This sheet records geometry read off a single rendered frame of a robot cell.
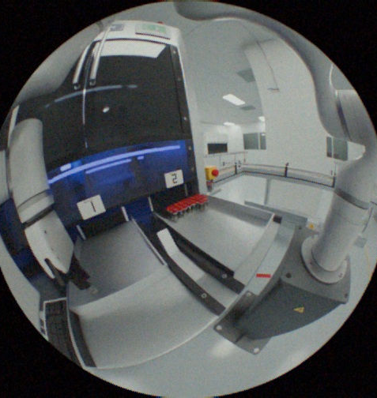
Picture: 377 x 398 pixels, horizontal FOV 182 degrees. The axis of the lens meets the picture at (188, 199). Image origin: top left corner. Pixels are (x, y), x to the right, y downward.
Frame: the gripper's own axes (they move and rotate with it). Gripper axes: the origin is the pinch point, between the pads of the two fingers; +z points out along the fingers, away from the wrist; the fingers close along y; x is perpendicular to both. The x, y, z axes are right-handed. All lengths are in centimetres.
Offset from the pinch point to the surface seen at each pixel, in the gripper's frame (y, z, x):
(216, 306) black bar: 17.9, 4.4, 20.7
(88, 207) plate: -20.2, -9.0, 5.6
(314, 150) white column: 44, -20, 191
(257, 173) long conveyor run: -17, 6, 130
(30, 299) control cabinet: -6.1, 7.7, -41.0
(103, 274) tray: -4.5, 5.6, 3.7
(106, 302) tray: 5.4, 4.5, 3.4
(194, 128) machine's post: -20, -30, 56
